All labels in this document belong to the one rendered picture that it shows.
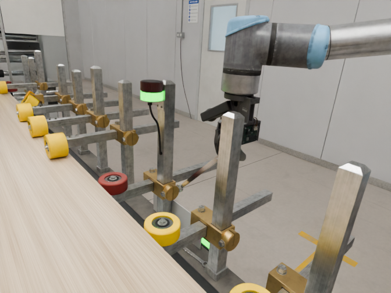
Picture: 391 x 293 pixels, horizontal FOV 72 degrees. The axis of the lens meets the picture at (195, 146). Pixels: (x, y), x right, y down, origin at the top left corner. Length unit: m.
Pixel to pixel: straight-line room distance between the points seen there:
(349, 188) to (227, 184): 0.26
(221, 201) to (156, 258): 0.20
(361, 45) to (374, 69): 2.45
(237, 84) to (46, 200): 0.53
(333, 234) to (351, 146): 2.90
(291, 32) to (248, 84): 0.13
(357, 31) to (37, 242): 0.84
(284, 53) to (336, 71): 2.76
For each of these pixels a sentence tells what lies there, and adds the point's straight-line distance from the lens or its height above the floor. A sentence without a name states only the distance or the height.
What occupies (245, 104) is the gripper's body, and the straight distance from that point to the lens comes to 0.64.
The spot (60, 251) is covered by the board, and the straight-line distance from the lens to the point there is 0.59.
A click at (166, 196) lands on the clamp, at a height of 0.84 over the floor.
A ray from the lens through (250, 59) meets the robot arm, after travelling 0.62.
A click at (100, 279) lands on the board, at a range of 0.52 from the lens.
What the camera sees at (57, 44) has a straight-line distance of 2.98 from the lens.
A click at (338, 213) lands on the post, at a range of 0.49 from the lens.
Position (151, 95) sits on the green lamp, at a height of 1.15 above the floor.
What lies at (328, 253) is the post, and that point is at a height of 0.96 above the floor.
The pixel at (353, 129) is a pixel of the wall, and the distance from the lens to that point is 3.34.
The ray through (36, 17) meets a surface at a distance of 2.95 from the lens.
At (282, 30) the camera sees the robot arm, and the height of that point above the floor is 1.31.
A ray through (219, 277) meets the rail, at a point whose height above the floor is 0.71.
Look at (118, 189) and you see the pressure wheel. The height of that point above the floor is 0.89.
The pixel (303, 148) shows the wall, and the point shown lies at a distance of 3.62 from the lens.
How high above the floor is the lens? 1.28
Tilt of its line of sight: 21 degrees down
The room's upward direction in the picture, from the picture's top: 4 degrees clockwise
